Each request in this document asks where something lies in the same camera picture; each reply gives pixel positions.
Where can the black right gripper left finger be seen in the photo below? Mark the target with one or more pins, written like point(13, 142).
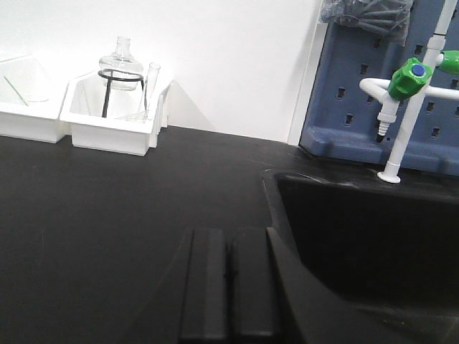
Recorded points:
point(204, 312)

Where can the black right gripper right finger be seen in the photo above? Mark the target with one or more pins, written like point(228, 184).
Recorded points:
point(254, 303)

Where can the black lab sink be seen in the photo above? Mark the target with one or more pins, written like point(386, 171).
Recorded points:
point(358, 260)

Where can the blue pegboard drying rack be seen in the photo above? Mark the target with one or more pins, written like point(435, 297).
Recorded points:
point(341, 121)

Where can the white right storage bin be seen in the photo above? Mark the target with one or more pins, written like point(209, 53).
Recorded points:
point(126, 128)

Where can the white storage bin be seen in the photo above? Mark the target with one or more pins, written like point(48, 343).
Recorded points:
point(30, 100)
point(126, 128)

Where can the glass test tube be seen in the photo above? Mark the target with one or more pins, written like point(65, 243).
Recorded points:
point(150, 83)

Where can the round-bottom glass flask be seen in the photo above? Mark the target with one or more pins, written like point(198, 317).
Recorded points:
point(121, 63)

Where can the white lab faucet green knobs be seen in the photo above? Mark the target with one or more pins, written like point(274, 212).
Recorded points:
point(411, 82)

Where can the white middle storage bin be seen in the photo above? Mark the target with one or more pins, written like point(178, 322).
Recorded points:
point(30, 100)

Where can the plastic bag of pegs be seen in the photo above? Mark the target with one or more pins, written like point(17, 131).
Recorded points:
point(388, 20)

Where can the black wire tripod stand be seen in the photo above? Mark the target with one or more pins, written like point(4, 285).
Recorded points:
point(111, 76)

